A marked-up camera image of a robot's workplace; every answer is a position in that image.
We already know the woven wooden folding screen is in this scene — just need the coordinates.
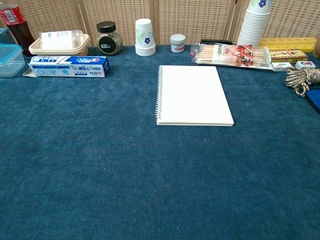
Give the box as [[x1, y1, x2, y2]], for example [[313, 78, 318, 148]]
[[0, 0, 320, 48]]

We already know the beige plastic tray stack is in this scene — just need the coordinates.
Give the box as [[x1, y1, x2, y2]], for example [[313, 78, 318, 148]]
[[28, 33, 91, 57]]

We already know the blue white toothpaste box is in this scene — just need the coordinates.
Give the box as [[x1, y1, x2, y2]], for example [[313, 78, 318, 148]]
[[22, 55, 111, 79]]

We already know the white spiral notebook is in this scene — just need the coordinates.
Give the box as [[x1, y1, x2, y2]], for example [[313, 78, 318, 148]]
[[156, 65, 235, 127]]

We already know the flat black object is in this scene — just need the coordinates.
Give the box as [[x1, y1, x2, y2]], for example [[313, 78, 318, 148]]
[[200, 38, 234, 46]]

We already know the long yellow box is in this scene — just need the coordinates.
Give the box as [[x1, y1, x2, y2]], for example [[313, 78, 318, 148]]
[[258, 37, 317, 54]]

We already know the small white jar grey lid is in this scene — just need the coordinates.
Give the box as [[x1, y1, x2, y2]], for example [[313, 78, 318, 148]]
[[170, 34, 187, 54]]

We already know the white mahjong tile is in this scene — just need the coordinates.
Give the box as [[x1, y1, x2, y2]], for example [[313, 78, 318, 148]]
[[294, 60, 317, 70], [270, 62, 293, 73]]

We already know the beige braided rope bundle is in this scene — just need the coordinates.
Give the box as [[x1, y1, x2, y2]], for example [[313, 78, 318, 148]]
[[284, 66, 320, 98]]

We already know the cola bottle red label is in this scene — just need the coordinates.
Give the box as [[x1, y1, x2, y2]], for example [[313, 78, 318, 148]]
[[0, 4, 36, 57]]

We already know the clear container blue lid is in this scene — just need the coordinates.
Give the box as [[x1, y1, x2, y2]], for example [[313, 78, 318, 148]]
[[0, 27, 16, 46], [0, 43, 26, 79]]

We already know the glass jar black lid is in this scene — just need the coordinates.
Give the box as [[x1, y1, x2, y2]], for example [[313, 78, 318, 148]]
[[96, 21, 124, 56]]

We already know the blue pouch black edge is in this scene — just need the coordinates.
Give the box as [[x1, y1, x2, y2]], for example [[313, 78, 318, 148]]
[[304, 88, 320, 116]]

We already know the blue table cloth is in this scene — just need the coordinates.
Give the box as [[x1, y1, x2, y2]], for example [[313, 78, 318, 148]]
[[0, 44, 320, 240]]

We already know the tall floral paper cup stack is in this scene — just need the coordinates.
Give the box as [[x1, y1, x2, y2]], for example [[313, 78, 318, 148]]
[[236, 0, 274, 50]]

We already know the short floral paper cup stack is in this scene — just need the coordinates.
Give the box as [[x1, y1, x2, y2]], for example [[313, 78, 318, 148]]
[[134, 18, 157, 57]]

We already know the printed yellow red box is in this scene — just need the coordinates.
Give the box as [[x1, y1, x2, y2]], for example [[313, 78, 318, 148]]
[[268, 49, 309, 64]]

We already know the white plastic-wrapped packet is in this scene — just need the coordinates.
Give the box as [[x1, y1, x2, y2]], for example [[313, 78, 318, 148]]
[[40, 29, 85, 50]]

